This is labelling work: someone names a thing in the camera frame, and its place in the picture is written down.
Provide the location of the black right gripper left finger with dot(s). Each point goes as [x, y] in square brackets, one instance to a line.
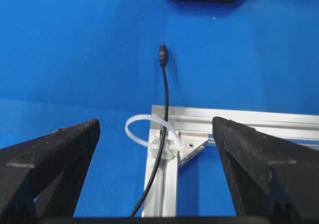
[43, 177]

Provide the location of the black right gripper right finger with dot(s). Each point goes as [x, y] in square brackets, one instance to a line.
[267, 175]

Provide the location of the white zip tie loop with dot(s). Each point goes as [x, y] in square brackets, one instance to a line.
[172, 143]

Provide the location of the aluminium extrusion rectangular frame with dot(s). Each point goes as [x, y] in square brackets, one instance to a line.
[194, 127]

